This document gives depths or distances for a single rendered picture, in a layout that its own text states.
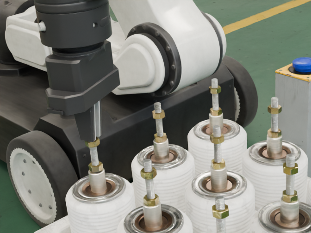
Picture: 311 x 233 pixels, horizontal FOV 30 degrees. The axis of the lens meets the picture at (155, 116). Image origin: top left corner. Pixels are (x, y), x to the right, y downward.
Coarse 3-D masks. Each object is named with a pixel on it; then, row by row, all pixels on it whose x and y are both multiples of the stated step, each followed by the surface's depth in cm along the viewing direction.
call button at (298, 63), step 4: (296, 60) 98; (300, 60) 98; (304, 60) 98; (308, 60) 98; (292, 64) 98; (296, 64) 97; (300, 64) 96; (304, 64) 96; (308, 64) 96; (296, 68) 98; (300, 68) 96; (304, 68) 96; (308, 68) 96
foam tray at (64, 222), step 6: (306, 198) 91; (66, 216) 88; (54, 222) 87; (60, 222) 87; (66, 222) 86; (42, 228) 86; (48, 228) 86; (54, 228) 85; (60, 228) 85; (66, 228) 86
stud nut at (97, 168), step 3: (99, 162) 79; (90, 165) 79; (99, 165) 79; (102, 165) 79; (90, 168) 79; (93, 168) 79; (96, 168) 79; (99, 168) 79; (102, 168) 79; (93, 171) 79; (96, 171) 79; (99, 171) 79
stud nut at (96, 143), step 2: (96, 138) 78; (98, 138) 78; (96, 140) 77; (98, 140) 78; (86, 142) 77; (88, 142) 77; (90, 142) 77; (92, 142) 77; (94, 142) 77; (96, 142) 77; (98, 142) 78; (86, 144) 78; (88, 144) 77; (90, 144) 77; (92, 144) 77; (94, 144) 77; (96, 144) 77; (98, 144) 78; (88, 146) 77; (90, 146) 77; (92, 146) 77; (94, 146) 77; (96, 146) 77
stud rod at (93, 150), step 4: (92, 148) 78; (96, 148) 78; (92, 152) 78; (96, 152) 78; (92, 156) 78; (96, 156) 78; (92, 160) 79; (96, 160) 79; (92, 164) 79; (96, 164) 79
